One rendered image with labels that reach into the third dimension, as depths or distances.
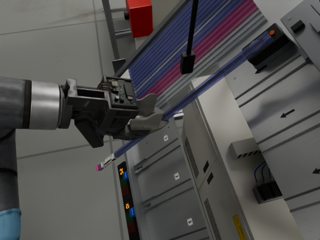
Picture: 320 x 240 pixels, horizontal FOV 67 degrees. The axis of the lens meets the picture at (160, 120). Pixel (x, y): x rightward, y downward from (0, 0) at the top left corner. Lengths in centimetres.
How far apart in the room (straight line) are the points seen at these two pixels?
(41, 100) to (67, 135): 133
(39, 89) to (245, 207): 70
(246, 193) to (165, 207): 32
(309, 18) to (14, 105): 47
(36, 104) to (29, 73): 176
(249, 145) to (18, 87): 72
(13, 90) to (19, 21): 228
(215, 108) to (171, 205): 48
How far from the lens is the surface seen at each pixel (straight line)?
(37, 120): 39
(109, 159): 64
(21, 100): 39
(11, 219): 42
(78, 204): 153
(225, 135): 94
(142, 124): 46
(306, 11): 50
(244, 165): 91
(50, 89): 40
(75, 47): 221
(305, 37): 48
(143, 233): 71
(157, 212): 68
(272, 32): 52
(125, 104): 40
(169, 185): 65
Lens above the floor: 143
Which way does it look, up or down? 60 degrees down
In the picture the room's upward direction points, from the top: straight up
